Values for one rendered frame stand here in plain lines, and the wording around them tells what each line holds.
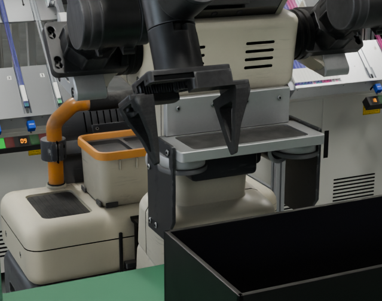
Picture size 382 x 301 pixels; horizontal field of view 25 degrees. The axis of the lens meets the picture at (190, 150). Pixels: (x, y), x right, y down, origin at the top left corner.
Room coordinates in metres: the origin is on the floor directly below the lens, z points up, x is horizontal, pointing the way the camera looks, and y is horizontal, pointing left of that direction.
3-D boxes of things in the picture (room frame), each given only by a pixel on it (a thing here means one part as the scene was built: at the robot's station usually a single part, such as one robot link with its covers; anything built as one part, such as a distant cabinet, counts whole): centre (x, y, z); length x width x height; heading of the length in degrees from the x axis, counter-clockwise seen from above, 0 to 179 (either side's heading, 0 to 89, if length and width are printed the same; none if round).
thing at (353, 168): (3.82, -0.41, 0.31); 0.70 x 0.65 x 0.62; 115
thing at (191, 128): (1.34, -0.07, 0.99); 0.28 x 0.16 x 0.22; 115
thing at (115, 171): (1.70, 0.10, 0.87); 0.23 x 0.15 x 0.11; 115
